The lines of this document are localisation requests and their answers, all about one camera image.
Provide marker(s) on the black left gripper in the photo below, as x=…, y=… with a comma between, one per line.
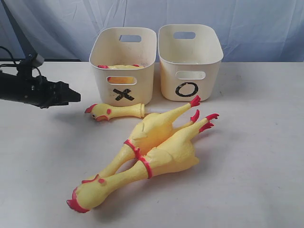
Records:
x=34, y=88

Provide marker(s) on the detached yellow chicken head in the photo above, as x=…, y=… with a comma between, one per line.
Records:
x=101, y=112

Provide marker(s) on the headless yellow rubber chicken body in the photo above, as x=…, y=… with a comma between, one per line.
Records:
x=121, y=79

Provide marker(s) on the yellow rubber chicken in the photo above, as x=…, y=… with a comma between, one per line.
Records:
x=152, y=130
x=174, y=155

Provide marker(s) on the yellow rubber chicken front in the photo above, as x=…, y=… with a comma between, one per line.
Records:
x=174, y=155

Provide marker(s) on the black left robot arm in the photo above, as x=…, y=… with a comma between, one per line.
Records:
x=7, y=81

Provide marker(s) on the cream bin marked X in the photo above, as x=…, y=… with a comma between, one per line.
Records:
x=122, y=61

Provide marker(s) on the cream bin marked O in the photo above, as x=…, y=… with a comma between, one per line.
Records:
x=190, y=56

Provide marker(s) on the blue backdrop curtain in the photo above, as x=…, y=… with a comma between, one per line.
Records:
x=248, y=30

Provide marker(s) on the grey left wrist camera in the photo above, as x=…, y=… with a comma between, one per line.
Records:
x=33, y=60

